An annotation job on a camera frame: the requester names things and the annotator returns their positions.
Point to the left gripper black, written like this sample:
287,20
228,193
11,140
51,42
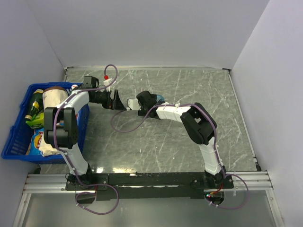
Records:
115,104

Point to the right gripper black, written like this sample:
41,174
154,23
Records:
142,112

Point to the blue translucent glasses case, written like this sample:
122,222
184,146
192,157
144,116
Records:
160,97

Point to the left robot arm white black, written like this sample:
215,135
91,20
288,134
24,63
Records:
61,128

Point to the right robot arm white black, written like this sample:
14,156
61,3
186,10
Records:
199,125

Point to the brown white paper bag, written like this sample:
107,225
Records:
53,96

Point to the dark green glass bottle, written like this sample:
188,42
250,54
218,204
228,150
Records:
35,105

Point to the lime green snack pack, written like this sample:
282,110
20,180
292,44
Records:
37,122

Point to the blue yellow chips bag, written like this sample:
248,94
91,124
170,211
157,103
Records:
33,148

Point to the blue plastic basket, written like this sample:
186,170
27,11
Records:
21,134

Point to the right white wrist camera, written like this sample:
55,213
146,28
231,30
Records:
133,104

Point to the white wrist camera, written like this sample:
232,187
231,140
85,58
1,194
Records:
133,104
107,83

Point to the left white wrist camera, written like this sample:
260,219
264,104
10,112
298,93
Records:
107,83

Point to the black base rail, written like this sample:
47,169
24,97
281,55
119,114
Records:
149,185

